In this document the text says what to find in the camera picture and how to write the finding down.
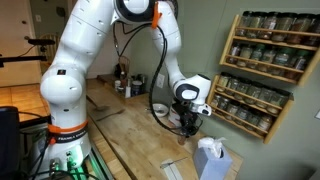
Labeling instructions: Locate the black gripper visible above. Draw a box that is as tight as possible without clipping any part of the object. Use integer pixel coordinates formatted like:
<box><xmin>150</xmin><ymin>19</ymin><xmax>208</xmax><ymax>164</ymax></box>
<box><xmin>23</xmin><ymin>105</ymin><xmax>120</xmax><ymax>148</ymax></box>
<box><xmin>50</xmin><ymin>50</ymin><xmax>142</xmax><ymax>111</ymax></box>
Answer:
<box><xmin>171</xmin><ymin>103</ymin><xmax>202</xmax><ymax>137</ymax></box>

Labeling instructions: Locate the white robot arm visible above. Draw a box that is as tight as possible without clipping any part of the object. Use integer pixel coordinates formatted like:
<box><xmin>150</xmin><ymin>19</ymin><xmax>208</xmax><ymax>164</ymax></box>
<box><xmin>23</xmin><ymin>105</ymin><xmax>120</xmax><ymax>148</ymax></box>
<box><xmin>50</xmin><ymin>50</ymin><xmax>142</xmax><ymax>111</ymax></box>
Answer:
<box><xmin>35</xmin><ymin>0</ymin><xmax>211</xmax><ymax>170</ymax></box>

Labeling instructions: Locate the lower wooden spice rack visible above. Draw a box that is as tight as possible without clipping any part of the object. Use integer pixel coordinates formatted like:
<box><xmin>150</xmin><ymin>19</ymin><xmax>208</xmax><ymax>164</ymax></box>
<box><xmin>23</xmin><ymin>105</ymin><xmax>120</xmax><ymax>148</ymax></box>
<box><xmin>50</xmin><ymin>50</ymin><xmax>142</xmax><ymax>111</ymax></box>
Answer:
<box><xmin>207</xmin><ymin>75</ymin><xmax>294</xmax><ymax>144</ymax></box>

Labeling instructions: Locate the wooden spice rack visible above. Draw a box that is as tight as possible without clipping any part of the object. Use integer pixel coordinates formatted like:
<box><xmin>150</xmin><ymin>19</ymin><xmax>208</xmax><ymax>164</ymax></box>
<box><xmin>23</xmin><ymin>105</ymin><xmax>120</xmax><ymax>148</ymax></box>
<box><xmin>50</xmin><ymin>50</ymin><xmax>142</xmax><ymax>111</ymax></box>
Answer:
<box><xmin>207</xmin><ymin>75</ymin><xmax>294</xmax><ymax>144</ymax></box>
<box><xmin>219</xmin><ymin>15</ymin><xmax>320</xmax><ymax>86</ymax></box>

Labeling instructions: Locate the wooden spice tray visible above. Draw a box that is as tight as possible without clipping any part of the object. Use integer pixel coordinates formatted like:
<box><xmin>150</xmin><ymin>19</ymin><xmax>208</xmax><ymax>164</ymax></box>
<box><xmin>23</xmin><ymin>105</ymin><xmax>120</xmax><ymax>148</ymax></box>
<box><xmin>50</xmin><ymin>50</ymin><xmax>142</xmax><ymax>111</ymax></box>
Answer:
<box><xmin>97</xmin><ymin>74</ymin><xmax>134</xmax><ymax>99</ymax></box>

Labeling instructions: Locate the upper wooden spice rack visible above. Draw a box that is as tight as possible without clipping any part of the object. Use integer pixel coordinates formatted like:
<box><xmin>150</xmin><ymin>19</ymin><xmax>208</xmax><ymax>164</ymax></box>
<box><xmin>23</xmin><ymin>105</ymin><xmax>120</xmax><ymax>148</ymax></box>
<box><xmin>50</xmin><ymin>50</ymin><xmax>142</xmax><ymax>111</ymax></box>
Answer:
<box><xmin>219</xmin><ymin>15</ymin><xmax>320</xmax><ymax>86</ymax></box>

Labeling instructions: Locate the white bowl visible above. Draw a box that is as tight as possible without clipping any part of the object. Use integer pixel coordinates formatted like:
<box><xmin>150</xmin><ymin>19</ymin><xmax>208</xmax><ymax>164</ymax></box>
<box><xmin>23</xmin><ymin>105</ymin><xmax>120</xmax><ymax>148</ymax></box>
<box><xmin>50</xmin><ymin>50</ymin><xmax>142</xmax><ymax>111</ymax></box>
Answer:
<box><xmin>153</xmin><ymin>103</ymin><xmax>169</xmax><ymax>117</ymax></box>

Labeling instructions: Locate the blue tissue box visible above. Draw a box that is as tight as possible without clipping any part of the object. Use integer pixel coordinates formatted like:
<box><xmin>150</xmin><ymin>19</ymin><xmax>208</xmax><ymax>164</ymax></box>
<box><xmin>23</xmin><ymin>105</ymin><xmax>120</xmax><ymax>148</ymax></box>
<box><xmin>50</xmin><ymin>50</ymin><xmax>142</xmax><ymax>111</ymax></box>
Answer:
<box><xmin>193</xmin><ymin>137</ymin><xmax>233</xmax><ymax>180</ymax></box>

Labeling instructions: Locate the silver fork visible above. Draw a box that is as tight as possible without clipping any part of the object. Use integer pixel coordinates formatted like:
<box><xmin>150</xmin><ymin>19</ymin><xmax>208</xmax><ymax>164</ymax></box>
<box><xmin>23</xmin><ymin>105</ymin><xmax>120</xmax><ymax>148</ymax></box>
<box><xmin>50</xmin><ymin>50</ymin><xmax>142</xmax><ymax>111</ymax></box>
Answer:
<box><xmin>96</xmin><ymin>109</ymin><xmax>125</xmax><ymax>122</ymax></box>

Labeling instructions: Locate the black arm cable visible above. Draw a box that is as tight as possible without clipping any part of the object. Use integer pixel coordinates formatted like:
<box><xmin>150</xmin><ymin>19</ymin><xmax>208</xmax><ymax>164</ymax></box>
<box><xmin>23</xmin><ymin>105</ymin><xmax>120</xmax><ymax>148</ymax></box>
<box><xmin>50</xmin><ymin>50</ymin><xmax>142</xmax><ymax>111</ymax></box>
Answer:
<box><xmin>148</xmin><ymin>24</ymin><xmax>184</xmax><ymax>137</ymax></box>

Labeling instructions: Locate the wooden spatula dark handle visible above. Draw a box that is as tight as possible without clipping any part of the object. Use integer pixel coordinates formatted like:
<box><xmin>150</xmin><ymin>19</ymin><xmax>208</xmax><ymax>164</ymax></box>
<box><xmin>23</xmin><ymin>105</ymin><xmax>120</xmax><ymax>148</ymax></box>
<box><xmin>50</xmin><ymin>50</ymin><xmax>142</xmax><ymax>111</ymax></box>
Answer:
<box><xmin>86</xmin><ymin>95</ymin><xmax>109</xmax><ymax>111</ymax></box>

